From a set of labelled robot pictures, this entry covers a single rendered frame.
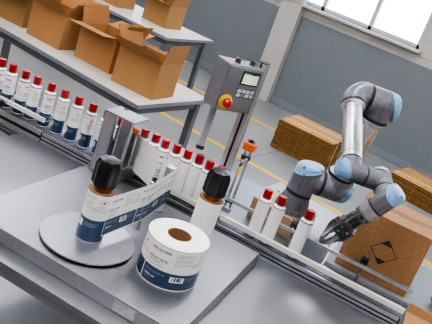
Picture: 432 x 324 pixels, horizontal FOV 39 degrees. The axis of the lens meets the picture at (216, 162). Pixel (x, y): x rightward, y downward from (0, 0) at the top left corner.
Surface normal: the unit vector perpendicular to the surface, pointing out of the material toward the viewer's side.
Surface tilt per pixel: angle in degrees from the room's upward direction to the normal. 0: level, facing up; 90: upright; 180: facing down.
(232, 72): 90
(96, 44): 91
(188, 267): 90
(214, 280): 0
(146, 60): 90
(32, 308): 0
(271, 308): 0
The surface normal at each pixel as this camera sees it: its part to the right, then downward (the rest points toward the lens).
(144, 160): -0.76, -0.02
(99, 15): 0.83, 0.18
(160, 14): -0.59, 0.10
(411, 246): -0.39, 0.21
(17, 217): 0.32, -0.88
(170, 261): -0.13, 0.32
